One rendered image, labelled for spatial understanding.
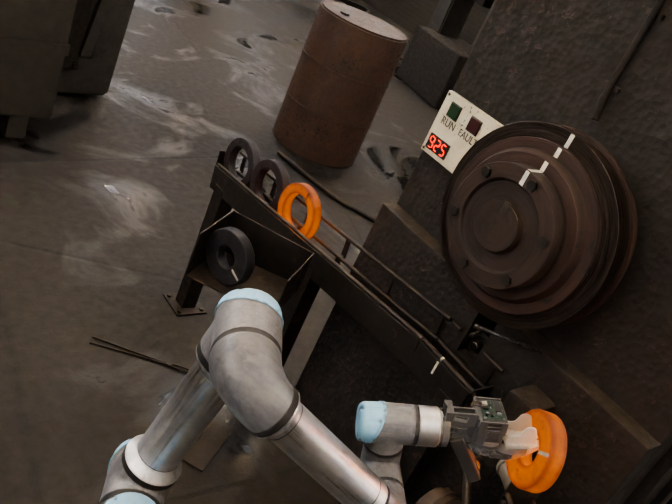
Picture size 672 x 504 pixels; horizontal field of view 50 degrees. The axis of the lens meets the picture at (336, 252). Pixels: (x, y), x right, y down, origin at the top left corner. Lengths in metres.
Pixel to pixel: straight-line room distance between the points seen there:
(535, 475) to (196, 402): 0.63
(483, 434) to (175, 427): 0.55
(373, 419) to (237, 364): 0.33
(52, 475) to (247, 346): 1.14
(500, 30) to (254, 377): 1.20
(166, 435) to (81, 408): 1.02
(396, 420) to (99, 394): 1.28
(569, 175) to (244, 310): 0.77
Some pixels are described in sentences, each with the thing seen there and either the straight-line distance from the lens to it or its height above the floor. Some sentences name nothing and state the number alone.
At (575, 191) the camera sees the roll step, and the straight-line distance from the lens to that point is 1.59.
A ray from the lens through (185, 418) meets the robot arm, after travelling 1.33.
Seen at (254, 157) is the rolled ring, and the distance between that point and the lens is 2.50.
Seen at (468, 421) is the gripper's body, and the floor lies 0.89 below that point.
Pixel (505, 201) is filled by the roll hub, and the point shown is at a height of 1.17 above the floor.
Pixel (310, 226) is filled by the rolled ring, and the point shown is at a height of 0.68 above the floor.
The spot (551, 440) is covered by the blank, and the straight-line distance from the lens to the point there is 1.43.
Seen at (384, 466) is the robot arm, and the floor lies 0.76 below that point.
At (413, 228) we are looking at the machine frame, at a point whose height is 0.87.
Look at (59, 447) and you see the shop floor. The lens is 2.25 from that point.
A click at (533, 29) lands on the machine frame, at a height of 1.47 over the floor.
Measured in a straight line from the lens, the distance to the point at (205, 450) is 2.34.
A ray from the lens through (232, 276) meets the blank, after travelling 1.93.
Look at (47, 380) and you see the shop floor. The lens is 2.43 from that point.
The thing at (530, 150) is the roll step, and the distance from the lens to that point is 1.66.
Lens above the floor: 1.65
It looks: 27 degrees down
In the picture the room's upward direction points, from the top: 25 degrees clockwise
